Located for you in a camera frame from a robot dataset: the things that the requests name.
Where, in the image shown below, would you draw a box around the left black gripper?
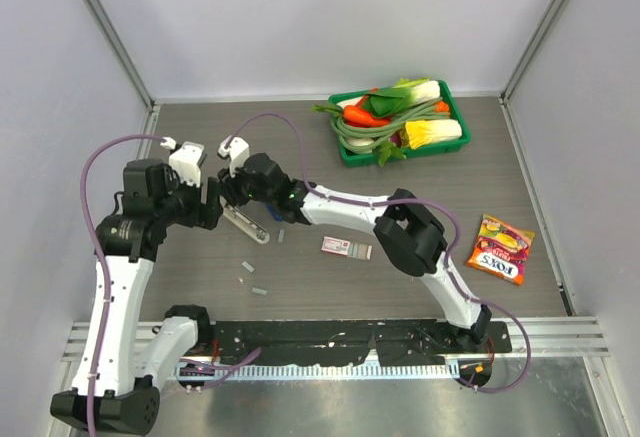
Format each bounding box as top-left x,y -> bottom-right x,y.
155,166 -> 223,229

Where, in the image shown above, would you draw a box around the grey black stapler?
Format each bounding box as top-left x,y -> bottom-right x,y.
222,200 -> 270,245

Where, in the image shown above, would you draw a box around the blue stapler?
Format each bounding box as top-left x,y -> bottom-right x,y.
265,204 -> 283,222

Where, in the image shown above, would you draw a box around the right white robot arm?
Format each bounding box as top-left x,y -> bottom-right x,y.
218,150 -> 491,352

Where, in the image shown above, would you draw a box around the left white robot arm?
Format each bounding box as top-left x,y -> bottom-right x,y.
50,157 -> 222,435

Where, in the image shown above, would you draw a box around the green plastic tray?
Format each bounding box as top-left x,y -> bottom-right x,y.
326,80 -> 471,168

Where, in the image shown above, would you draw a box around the toy white radish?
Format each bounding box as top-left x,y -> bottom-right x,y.
343,137 -> 375,155

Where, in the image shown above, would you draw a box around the toy orange carrot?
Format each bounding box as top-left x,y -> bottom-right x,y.
343,105 -> 391,128

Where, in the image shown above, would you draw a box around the toy napa cabbage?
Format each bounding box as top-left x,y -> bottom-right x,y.
401,119 -> 462,150

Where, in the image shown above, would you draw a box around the toy bok choy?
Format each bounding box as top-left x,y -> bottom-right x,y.
364,79 -> 441,118

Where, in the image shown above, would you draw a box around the toy green long beans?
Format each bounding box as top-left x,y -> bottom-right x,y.
312,98 -> 451,145

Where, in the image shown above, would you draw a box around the colourful candy bag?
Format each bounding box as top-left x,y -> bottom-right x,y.
466,214 -> 535,286

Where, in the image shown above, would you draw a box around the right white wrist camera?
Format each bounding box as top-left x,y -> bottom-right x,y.
217,136 -> 250,177

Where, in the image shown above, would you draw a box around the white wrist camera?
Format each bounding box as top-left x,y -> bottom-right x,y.
217,136 -> 250,177
160,137 -> 206,188

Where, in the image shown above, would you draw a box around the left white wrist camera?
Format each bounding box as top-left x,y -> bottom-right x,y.
160,137 -> 206,188

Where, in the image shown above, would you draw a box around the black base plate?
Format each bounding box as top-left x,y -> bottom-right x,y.
201,319 -> 512,367

